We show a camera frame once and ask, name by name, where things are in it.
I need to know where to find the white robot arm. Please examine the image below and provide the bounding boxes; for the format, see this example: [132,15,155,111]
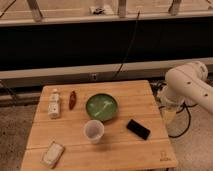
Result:
[157,61,213,124]

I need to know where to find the green bowl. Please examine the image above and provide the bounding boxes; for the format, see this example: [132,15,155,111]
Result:
[86,93,118,122]

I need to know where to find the black smartphone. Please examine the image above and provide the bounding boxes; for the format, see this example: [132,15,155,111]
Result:
[126,119,150,140]

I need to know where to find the white plastic bottle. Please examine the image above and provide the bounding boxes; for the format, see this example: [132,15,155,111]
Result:
[48,89,60,119]

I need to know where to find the white wrapped packet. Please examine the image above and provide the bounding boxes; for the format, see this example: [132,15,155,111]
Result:
[42,141,65,169]

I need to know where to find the black floor cables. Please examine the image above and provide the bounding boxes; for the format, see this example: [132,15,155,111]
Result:
[150,81,201,139]

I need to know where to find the black hanging cable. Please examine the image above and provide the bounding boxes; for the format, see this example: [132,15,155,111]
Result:
[111,9,141,81]

